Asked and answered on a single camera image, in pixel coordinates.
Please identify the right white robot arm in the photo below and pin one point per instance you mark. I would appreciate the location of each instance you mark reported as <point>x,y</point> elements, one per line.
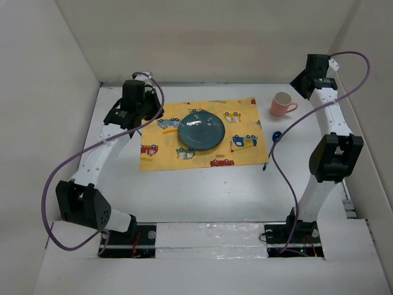
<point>335,156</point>

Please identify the teal ceramic plate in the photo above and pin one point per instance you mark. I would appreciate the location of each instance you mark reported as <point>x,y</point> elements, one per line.
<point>201,131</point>

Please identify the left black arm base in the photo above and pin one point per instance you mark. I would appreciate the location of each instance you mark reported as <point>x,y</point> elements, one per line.
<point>142,246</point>

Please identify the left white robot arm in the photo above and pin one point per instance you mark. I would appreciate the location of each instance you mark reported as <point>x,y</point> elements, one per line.
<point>80,199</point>

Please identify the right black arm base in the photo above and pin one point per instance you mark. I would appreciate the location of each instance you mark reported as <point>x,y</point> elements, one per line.
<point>292,238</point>

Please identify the blue metal spoon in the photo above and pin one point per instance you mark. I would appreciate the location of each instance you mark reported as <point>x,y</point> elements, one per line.
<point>276,135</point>

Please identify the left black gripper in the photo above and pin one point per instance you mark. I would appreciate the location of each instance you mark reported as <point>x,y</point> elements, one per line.
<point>150,94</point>

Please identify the pink ceramic mug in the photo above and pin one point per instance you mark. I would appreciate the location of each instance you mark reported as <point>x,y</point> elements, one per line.
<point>282,104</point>

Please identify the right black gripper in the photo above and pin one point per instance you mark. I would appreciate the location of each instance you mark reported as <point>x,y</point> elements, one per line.
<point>296,83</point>

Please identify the yellow car-print cloth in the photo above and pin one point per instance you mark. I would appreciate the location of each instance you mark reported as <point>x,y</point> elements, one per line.
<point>243,143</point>

